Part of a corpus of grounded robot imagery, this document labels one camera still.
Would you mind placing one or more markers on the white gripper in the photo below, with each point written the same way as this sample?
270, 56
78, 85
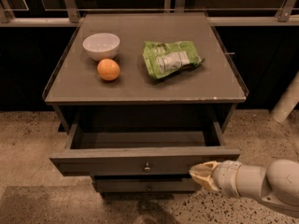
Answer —
226, 174

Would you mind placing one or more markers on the grey top drawer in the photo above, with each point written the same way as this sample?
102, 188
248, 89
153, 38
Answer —
140, 153

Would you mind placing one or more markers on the grey drawer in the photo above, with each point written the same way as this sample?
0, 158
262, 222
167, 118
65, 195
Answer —
144, 183
140, 153

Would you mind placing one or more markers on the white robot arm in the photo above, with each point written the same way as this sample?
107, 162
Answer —
276, 187

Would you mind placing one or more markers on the grey bottom drawer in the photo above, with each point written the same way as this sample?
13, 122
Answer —
144, 183

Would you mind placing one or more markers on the grey drawer cabinet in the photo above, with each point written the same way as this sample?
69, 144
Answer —
190, 100

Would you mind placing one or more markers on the white pole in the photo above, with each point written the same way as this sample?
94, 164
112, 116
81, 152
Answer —
287, 102

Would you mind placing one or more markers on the green snack bag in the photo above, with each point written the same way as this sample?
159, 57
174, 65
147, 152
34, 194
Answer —
165, 59

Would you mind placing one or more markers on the orange fruit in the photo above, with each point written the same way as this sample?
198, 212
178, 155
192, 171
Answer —
108, 70

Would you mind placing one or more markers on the white ceramic bowl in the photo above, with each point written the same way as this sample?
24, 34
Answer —
102, 46

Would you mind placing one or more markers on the metal railing frame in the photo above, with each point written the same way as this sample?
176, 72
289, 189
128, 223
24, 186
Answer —
219, 12

